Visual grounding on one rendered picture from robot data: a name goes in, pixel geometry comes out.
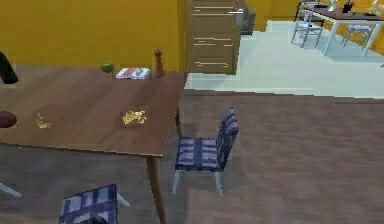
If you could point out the blue plaid chair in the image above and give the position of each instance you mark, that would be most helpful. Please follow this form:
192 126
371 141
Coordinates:
203 151
90 205

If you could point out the brown pepper mill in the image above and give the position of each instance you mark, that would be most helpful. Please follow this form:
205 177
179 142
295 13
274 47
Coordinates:
158 63

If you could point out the red and white book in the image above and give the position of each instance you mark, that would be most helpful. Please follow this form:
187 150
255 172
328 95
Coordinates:
133 73

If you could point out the brown wooden door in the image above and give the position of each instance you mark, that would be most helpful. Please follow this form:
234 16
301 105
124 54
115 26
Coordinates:
213 36

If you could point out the green apple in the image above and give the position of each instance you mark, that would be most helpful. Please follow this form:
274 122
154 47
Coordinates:
107 66

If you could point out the brown wooden dining table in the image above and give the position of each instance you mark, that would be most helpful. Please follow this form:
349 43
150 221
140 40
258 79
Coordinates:
83 96

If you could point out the white metal chair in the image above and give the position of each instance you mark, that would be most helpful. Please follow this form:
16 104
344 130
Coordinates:
306 28
358 32

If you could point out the gold metal fork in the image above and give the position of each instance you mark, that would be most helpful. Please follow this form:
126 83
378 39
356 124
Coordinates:
42 122

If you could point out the silver kettle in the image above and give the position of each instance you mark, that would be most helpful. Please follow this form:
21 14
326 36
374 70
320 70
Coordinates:
332 5

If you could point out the white leg brown top table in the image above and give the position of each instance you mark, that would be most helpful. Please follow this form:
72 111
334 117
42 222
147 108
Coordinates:
346 16

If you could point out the dark brown round bowl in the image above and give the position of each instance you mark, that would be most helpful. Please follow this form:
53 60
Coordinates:
6 119

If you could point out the black curved object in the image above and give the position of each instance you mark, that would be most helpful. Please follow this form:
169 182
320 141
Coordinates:
6 71

